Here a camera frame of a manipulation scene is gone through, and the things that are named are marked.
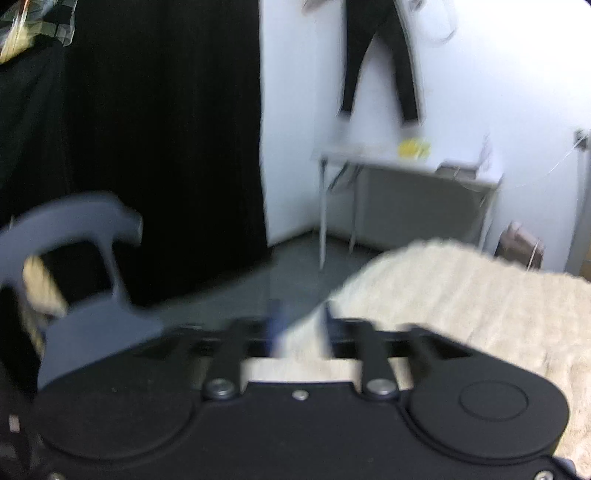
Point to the clear plastic bottle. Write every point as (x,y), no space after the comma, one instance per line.
(487,150)

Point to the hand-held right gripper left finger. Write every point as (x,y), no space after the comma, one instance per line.
(275,326)

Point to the black pants on wall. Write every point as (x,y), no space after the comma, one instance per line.
(376,37)

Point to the grey folding table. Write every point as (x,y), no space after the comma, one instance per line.
(415,184)

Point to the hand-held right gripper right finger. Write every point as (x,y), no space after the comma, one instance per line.
(327,325)

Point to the person's left hand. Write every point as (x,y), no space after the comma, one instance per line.
(42,286)

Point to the black curtain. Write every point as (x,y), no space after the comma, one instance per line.
(175,138)

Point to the cream fluffy blanket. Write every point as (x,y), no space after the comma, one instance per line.
(485,300)

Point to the yellow packet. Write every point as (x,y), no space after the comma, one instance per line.
(413,148)

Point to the plaid cloth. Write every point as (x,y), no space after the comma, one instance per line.
(32,23)

